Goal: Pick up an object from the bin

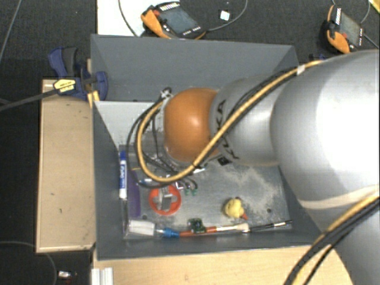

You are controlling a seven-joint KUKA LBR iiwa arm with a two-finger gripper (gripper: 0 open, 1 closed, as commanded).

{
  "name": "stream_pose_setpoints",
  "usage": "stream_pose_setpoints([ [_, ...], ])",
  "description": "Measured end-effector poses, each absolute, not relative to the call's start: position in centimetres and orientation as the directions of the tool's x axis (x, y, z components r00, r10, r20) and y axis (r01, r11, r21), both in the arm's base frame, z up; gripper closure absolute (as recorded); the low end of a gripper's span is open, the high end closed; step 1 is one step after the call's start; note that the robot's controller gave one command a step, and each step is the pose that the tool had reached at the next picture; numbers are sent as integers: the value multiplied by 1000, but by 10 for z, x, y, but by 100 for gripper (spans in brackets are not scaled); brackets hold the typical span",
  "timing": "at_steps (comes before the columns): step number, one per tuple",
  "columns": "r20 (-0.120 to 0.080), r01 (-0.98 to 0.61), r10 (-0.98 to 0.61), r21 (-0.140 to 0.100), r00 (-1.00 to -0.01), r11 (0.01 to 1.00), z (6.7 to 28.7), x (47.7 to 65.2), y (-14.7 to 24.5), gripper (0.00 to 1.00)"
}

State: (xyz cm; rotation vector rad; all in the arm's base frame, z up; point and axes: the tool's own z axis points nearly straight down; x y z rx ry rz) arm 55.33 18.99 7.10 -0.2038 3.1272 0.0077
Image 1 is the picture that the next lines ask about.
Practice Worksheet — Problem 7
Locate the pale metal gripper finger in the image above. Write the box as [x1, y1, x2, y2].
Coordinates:
[161, 193, 175, 211]
[160, 187, 176, 204]

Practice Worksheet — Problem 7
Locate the purple flat block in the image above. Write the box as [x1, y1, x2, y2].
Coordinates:
[127, 170, 141, 217]

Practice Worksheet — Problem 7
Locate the blue plastic cap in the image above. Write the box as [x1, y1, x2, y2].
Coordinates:
[162, 227, 181, 239]

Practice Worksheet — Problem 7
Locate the small green circuit board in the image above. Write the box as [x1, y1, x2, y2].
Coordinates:
[187, 217, 206, 235]

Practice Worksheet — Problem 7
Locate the white plastic cap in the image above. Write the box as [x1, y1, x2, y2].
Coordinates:
[128, 220, 157, 236]

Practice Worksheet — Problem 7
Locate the blue and white marker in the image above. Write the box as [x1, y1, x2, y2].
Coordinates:
[118, 150, 129, 201]

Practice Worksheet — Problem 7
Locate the orange and white brush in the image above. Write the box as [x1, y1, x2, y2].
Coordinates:
[179, 222, 251, 238]

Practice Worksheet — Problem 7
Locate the yellow toy duck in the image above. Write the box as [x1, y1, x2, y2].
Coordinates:
[223, 197, 248, 220]

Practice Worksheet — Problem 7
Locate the pale wood board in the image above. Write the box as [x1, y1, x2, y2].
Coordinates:
[36, 79, 96, 254]

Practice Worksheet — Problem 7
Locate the grey metal bin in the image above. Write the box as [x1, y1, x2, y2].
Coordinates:
[88, 33, 301, 261]

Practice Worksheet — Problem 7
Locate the orange ring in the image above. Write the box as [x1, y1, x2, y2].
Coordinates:
[148, 184, 182, 217]

